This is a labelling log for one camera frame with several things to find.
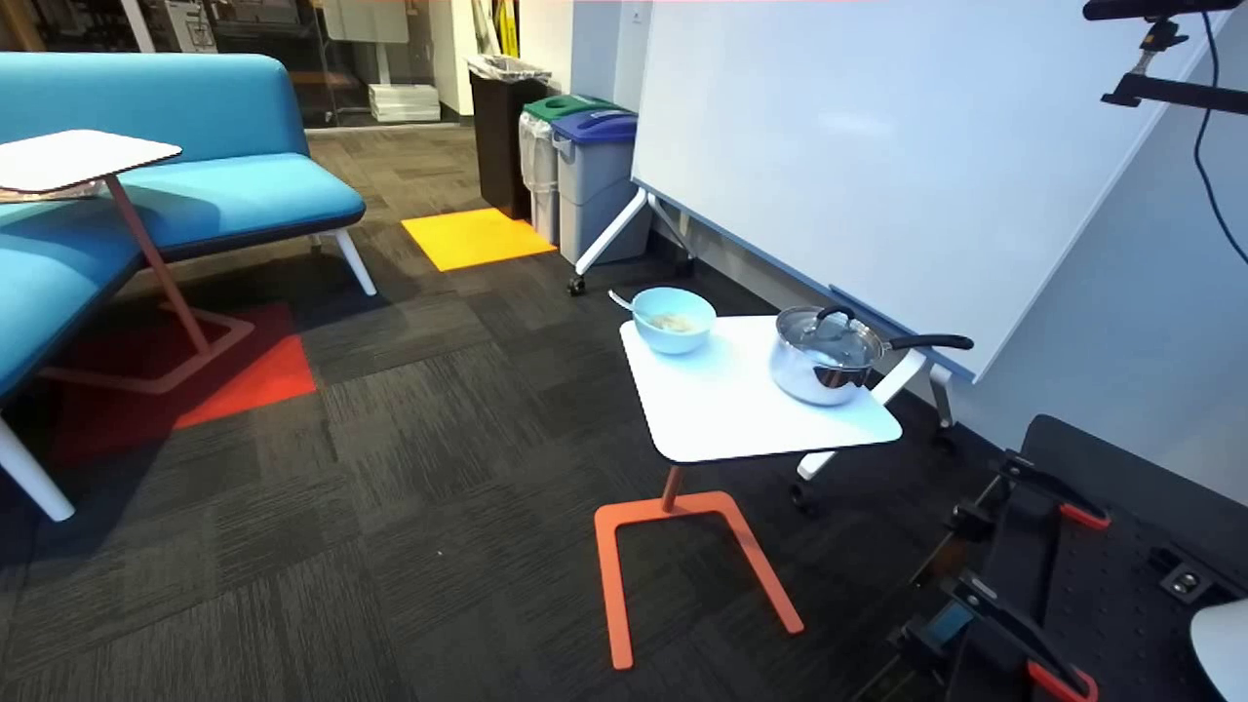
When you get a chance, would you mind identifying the silver pot with black handle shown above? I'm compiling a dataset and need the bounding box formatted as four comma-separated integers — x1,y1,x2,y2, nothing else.
768,303,972,408

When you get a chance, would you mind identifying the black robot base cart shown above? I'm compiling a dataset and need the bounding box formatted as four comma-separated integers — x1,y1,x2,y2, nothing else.
898,416,1248,702

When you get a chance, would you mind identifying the light blue bowl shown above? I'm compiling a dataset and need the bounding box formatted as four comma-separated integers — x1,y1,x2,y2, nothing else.
633,287,716,355

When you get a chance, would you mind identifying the white side table orange base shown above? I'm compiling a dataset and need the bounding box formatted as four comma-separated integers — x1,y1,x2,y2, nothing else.
594,316,925,672

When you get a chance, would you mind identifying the grey bin blue lid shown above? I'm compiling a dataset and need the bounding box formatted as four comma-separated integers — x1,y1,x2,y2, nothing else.
552,109,635,260

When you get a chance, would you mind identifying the grey bin green lid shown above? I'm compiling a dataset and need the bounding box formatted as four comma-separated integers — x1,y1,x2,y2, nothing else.
517,92,607,250

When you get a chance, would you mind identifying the black trash bin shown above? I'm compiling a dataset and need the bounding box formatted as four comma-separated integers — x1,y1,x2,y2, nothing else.
466,55,548,218

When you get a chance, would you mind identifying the large white whiteboard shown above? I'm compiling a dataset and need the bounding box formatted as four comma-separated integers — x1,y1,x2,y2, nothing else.
616,0,1242,446

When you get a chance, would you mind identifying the white side table red base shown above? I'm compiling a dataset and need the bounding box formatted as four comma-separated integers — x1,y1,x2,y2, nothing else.
0,130,253,395

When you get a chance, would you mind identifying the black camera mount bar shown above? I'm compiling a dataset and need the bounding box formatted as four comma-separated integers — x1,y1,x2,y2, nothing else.
1079,0,1248,114

